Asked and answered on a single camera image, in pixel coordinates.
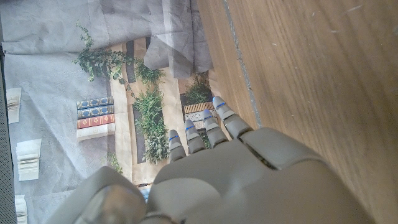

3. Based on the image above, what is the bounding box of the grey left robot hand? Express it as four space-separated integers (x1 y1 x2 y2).
45 95 377 224

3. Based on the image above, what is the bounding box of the printed fabric backdrop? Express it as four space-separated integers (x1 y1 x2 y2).
0 0 220 224

